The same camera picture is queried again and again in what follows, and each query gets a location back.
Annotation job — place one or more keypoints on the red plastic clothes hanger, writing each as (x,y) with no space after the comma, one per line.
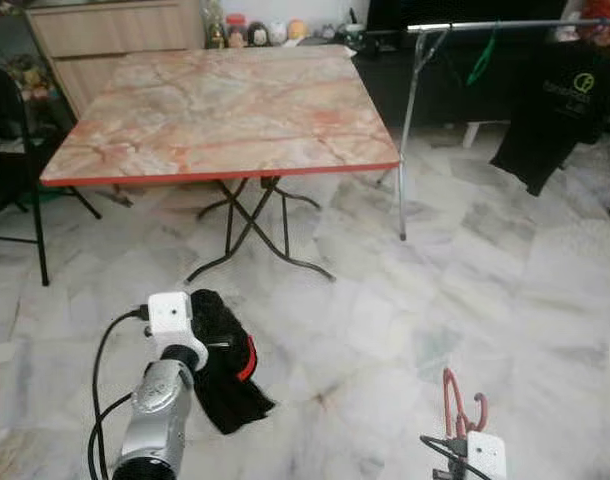
(448,400)

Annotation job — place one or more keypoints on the black garment with red trim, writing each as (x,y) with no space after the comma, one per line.
(225,360)

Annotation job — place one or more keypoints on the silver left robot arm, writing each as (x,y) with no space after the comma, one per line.
(160,420)

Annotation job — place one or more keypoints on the green clothes hanger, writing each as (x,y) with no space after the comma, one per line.
(482,62)

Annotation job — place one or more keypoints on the black shirt with green print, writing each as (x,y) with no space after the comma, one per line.
(555,120)

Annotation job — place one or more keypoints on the silver metal clothes rack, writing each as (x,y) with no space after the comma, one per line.
(410,140)

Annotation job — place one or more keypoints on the black television console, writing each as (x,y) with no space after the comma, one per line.
(435,90)

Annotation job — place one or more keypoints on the black flat television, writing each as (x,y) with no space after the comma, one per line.
(465,10)

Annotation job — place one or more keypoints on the orange round plush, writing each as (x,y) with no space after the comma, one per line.
(297,30)

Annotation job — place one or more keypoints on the white blue round plush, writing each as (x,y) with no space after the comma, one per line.
(277,32)

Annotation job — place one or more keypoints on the black mouse round plush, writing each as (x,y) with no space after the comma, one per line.
(257,33)

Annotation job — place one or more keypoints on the marble table with red edge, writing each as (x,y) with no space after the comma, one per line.
(220,115)

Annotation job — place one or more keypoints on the jar with red lid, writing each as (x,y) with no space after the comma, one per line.
(235,30)

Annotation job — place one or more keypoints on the light wooden cabinet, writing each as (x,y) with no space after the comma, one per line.
(115,45)

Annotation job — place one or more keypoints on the black folding chair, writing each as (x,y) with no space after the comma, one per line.
(5,110)

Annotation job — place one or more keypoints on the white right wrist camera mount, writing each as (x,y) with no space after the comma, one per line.
(485,455)

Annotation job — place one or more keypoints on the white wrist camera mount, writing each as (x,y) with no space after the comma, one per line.
(170,318)
(485,455)

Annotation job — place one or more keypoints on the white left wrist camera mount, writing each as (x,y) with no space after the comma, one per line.
(170,318)

